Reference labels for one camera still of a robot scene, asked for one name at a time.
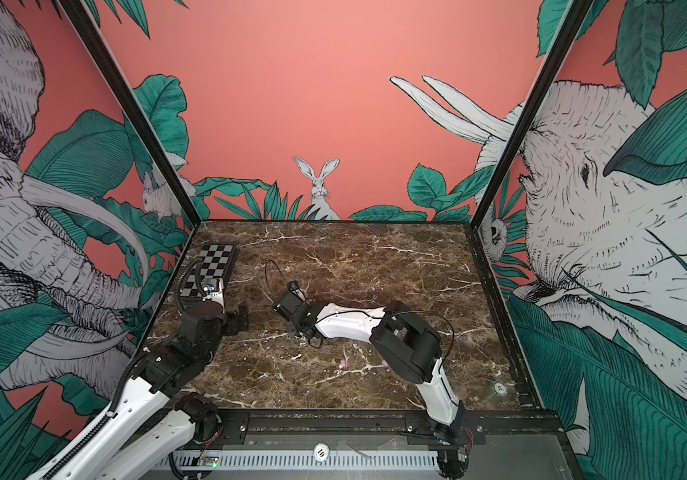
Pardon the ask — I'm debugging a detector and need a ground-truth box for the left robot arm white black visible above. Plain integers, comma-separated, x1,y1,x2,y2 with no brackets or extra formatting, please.
29,300,250,479

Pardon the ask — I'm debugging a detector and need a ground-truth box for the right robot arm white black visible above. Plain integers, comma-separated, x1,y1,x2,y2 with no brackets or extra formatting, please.
274,282,465,444

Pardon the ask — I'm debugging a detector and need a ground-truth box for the black white checkerboard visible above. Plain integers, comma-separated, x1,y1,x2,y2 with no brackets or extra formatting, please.
179,243,239,298

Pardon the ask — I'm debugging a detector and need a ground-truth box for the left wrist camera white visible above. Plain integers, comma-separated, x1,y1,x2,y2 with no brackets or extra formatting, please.
202,277,225,309

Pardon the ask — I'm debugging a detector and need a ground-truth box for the white slotted cable duct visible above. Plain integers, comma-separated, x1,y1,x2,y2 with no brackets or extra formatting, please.
174,450,439,471

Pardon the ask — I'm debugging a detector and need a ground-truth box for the black front rail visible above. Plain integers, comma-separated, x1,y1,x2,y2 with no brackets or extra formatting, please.
204,408,563,448

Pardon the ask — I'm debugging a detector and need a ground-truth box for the black frame post left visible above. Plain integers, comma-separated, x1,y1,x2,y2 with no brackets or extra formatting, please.
59,0,202,230

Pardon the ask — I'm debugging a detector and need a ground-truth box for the black frame post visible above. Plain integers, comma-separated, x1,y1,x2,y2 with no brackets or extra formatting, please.
471,0,593,230
59,0,202,230

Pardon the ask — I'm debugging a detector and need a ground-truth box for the black frame post right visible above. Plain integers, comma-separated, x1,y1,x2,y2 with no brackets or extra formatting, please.
471,0,593,230

